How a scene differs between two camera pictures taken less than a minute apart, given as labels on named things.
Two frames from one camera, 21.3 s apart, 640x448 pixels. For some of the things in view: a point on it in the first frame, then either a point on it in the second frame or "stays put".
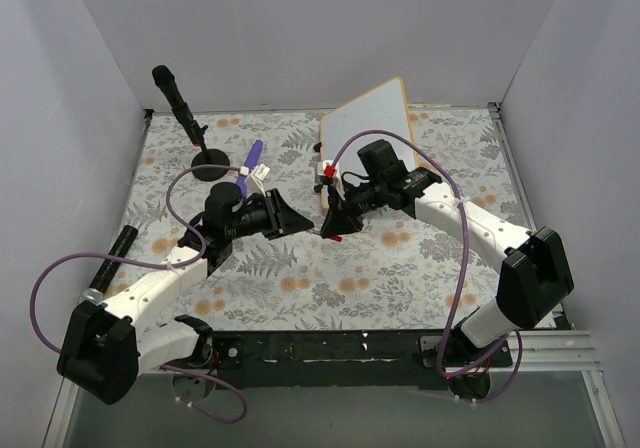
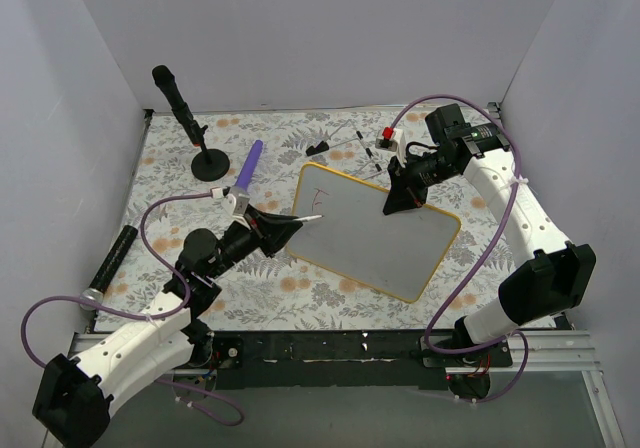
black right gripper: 343,207 → 408,182
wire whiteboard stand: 319,187 → 346,134
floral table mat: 414,270 stays put
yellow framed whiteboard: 382,108 → 395,253
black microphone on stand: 164,77 stays put
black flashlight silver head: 111,270 stays put
